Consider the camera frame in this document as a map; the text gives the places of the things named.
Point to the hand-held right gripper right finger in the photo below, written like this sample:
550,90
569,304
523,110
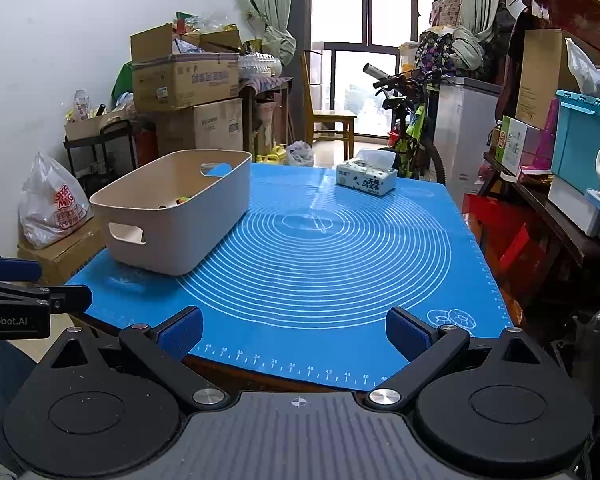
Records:
407,332

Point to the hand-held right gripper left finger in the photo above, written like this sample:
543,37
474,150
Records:
180,332

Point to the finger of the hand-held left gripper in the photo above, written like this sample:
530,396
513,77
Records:
70,297
15,270

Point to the beige plastic basket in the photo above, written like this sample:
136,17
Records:
180,240

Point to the orange lighter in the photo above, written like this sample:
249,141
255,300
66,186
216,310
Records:
182,201

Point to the low brown cardboard box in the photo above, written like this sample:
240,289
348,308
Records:
65,260

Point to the white red-print plastic bag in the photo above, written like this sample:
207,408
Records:
50,205

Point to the blue silicone mat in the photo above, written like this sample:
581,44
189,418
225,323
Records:
330,285

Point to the red paper bag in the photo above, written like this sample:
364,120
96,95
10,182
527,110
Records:
500,240

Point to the black utility cart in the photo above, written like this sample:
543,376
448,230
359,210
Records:
105,160

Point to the white tissue box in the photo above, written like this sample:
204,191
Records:
365,180

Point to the cardboard tray box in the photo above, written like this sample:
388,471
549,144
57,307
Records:
87,129

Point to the white printed bottle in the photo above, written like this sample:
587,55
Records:
81,105

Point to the dark wooden shelf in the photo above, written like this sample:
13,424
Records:
540,200

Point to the red bucket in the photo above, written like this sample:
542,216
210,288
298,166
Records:
396,139

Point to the yellow detergent bottle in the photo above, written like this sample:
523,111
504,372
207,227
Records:
277,156

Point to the green black bicycle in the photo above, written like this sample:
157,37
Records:
415,130

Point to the white storage box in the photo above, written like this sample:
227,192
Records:
570,205

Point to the grey plastic bag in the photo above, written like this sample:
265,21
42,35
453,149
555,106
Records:
300,155

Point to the white-labelled cardboard box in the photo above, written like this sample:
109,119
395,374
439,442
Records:
215,125

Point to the green white carton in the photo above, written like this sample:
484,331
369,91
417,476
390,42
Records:
512,145

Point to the green bag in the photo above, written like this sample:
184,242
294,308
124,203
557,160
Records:
121,82

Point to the wooden chair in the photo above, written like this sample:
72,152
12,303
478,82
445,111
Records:
330,117

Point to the open taped cardboard box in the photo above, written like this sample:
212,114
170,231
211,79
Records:
180,85

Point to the pink box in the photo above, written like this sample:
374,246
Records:
545,135

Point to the dark wooden side table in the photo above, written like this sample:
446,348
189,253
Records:
267,105

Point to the teal storage bin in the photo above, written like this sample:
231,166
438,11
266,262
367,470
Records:
580,145

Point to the clear plastic egg trays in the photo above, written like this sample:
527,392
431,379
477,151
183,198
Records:
260,65

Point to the pile of clothes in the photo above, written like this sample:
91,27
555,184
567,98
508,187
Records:
440,45

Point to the tall brown cardboard box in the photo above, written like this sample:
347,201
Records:
540,75

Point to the dark red wooden tray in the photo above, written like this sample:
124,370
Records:
570,10

